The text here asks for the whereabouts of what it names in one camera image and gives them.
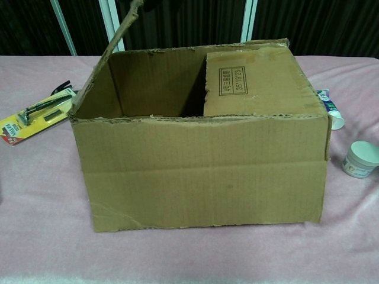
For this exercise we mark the brown cardboard box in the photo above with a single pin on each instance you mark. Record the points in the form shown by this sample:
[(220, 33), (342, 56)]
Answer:
[(201, 171)]

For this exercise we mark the pink fleece table cloth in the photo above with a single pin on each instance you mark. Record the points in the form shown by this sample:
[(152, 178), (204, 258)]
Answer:
[(183, 257)]

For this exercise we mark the black pleated curtain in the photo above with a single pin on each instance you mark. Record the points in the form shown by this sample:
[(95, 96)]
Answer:
[(192, 20)]

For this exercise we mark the white blue toothpaste tube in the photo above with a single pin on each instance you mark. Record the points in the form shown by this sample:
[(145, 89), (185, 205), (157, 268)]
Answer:
[(333, 112)]

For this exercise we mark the yellow razor blister pack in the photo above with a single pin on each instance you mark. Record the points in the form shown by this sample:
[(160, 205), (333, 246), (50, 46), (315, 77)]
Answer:
[(35, 114)]

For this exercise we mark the small white cream jar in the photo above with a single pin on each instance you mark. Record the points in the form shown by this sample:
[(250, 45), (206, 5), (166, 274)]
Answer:
[(359, 161)]

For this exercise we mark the wide white frame post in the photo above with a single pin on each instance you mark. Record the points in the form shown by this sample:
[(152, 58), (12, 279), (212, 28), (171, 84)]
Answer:
[(110, 17), (249, 19)]

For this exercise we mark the thin white frame post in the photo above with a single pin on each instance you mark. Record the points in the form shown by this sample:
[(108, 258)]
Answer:
[(63, 28)]

